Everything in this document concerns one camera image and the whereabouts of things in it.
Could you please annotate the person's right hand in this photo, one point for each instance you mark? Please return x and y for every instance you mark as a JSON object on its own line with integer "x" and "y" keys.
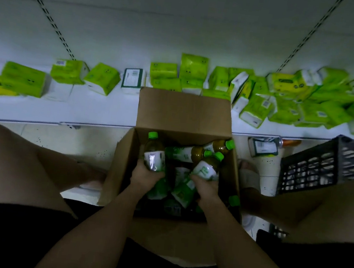
{"x": 208, "y": 194}

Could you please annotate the person's left hand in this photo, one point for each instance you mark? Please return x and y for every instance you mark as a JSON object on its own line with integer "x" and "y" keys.
{"x": 143, "y": 181}

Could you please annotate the person's right fingers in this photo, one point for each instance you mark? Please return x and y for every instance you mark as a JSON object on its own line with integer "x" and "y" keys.
{"x": 204, "y": 183}

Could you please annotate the person's left fingers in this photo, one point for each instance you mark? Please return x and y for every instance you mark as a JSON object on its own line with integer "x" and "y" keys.
{"x": 151, "y": 174}

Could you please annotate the green-capped tea bottle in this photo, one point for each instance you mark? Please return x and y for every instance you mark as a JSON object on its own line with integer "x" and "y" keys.
{"x": 154, "y": 156}
{"x": 207, "y": 168}

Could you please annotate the person's right forearm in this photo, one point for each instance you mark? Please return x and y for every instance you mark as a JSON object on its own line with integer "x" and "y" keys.
{"x": 239, "y": 254}

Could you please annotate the person's left forearm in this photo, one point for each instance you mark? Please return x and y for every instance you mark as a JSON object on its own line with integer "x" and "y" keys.
{"x": 98, "y": 234}

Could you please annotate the pile of tea bottles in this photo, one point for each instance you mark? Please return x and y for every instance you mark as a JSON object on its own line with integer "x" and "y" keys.
{"x": 187, "y": 154}

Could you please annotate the white slipper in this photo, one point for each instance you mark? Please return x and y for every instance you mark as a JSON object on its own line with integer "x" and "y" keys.
{"x": 249, "y": 175}
{"x": 82, "y": 193}

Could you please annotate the brown cardboard box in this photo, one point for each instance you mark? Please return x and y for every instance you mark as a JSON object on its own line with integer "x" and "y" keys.
{"x": 182, "y": 114}

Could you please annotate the white tissue packet, dark-green border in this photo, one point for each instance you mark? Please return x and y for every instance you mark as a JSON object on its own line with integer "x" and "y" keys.
{"x": 263, "y": 147}
{"x": 133, "y": 79}

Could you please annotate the white shelf board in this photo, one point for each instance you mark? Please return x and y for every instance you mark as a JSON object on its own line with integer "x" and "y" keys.
{"x": 103, "y": 109}

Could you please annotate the orange tube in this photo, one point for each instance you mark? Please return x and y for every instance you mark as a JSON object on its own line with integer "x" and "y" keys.
{"x": 290, "y": 142}

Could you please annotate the row of green tissue packets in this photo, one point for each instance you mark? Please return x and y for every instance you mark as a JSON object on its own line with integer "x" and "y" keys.
{"x": 282, "y": 99}

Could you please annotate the person's right leg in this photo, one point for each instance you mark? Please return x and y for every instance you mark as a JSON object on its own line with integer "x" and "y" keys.
{"x": 321, "y": 212}

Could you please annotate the person's leg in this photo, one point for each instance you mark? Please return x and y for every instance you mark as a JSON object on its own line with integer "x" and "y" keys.
{"x": 17, "y": 165}
{"x": 321, "y": 212}

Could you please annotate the grey plastic crate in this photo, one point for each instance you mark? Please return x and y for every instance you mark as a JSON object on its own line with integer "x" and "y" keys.
{"x": 326, "y": 166}

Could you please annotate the person's left leg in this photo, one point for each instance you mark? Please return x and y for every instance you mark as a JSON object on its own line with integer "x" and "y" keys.
{"x": 17, "y": 165}

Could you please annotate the black shorts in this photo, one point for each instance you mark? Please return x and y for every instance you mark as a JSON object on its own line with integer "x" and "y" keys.
{"x": 2, "y": 236}

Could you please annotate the slotted shelf upright strip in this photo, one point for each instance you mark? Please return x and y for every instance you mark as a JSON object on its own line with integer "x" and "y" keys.
{"x": 44, "y": 9}
{"x": 309, "y": 34}

